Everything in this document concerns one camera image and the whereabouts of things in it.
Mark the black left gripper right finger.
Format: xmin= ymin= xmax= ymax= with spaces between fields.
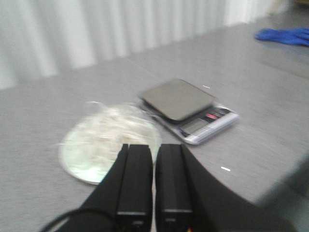
xmin=155 ymin=144 xmax=296 ymax=232

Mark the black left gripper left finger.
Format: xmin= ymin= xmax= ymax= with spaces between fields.
xmin=40 ymin=144 xmax=154 ymax=232

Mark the white vermicelli bundle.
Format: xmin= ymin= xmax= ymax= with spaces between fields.
xmin=73 ymin=101 xmax=160 ymax=162

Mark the light green plate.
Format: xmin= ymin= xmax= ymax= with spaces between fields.
xmin=58 ymin=104 xmax=162 ymax=185

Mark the digital kitchen scale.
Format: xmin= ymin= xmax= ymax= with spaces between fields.
xmin=139 ymin=79 xmax=239 ymax=145

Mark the white curtain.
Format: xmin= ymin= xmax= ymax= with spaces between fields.
xmin=0 ymin=0 xmax=281 ymax=89

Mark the blue cloth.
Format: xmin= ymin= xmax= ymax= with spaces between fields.
xmin=254 ymin=28 xmax=309 ymax=46

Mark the black cable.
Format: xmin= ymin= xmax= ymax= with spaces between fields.
xmin=40 ymin=208 xmax=121 ymax=232

